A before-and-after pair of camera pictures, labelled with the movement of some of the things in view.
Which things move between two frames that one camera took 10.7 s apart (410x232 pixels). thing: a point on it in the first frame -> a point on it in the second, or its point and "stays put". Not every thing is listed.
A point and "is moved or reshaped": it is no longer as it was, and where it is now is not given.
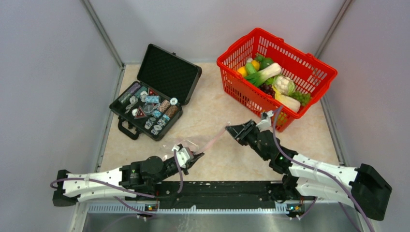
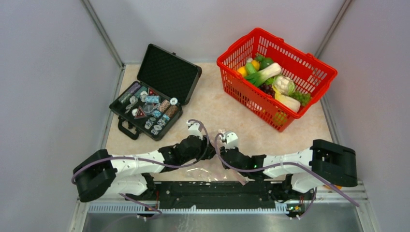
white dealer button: x=173 y=101 stays put
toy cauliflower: x=283 y=85 stays put
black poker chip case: x=152 y=105 stays put
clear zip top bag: x=195 y=148 is moved or reshaped
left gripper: x=196 y=157 -> x=211 y=152
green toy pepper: x=264 y=62 stays put
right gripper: x=241 y=132 -> x=223 y=150
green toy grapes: x=304 y=98 stays put
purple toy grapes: x=268 y=89 stays put
